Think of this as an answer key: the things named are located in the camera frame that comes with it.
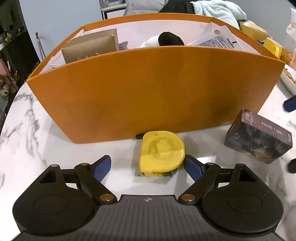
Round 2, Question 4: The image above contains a yellow tape measure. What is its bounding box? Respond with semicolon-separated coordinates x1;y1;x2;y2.
135;131;185;177

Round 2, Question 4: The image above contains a brown cardboard box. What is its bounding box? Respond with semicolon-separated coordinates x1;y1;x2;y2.
62;29;119;64

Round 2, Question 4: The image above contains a white plate of fries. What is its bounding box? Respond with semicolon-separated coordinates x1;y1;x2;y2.
280;64;296;95

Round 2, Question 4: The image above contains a dark photo card box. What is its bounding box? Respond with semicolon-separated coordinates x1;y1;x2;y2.
224;108;293;164

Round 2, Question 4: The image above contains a yellow mug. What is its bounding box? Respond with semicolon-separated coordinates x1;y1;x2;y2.
263;37;282;59

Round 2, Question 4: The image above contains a white paper bag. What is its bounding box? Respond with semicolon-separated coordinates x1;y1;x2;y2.
282;8;295;69

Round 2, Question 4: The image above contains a yellow snack container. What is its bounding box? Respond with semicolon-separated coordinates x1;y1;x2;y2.
239;21;269;41

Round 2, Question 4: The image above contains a white printed packet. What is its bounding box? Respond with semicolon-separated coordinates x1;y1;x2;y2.
187;25;244;51

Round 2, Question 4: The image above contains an orange storage box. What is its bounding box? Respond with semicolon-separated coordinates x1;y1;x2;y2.
27;13;285;144

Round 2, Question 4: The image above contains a light blue fluffy towel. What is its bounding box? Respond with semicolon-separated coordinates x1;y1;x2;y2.
190;0;247;29

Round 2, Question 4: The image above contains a black and white plush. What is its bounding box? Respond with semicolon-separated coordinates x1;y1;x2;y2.
139;32;185;48

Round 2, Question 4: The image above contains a black garment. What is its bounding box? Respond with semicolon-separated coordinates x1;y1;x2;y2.
159;0;195;15

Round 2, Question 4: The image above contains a white desk with shelf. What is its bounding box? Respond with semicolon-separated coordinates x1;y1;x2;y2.
101;2;127;20

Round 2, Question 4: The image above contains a grey quilted cushion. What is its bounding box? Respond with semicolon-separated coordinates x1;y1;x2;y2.
124;0;168;16

